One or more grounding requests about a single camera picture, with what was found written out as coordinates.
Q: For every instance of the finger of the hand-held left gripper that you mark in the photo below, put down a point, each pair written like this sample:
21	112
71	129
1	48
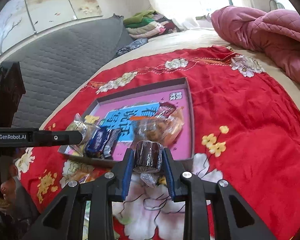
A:
47	137

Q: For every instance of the stack of folded clothes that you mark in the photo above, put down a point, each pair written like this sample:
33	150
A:
145	25

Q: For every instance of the person's left hand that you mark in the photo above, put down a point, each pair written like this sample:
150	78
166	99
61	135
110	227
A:
10	182

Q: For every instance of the black cookie packet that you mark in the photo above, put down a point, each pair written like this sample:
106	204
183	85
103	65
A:
111	142

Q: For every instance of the white curtain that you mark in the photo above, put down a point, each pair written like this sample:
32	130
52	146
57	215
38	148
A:
165	2

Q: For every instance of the red floral blanket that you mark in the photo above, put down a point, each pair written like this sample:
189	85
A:
240	117

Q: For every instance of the pink book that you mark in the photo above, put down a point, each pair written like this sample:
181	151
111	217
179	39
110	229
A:
182	135

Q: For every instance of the clear packet of brown snacks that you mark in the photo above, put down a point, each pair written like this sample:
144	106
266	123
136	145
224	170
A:
155	127

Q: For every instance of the shallow grey cardboard box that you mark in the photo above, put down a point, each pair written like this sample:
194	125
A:
190	120

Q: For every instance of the dark patterned pillow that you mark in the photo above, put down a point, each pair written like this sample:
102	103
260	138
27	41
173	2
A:
132	46

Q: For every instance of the metal chair frame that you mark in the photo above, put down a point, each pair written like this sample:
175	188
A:
270	5

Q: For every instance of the dark blue cookie packet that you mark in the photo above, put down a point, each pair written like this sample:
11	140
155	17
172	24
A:
96	142

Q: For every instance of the floral wall painting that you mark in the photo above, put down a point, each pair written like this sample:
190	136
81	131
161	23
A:
40	10

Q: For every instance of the grey quilted headboard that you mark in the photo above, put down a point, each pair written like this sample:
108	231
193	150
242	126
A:
65	55

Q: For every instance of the brown round cake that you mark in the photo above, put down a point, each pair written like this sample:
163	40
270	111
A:
147	155

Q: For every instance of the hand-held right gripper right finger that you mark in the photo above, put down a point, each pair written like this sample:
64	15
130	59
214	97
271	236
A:
170	175

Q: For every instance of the long red snack packet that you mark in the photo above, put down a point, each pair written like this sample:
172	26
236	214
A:
166	107

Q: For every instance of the clear crinkled snack packet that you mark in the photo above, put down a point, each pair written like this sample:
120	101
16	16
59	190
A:
86	127

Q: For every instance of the pink quilt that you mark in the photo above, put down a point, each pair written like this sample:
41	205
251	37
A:
260	30

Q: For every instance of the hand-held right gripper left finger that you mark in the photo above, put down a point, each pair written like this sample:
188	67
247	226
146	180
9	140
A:
127	175

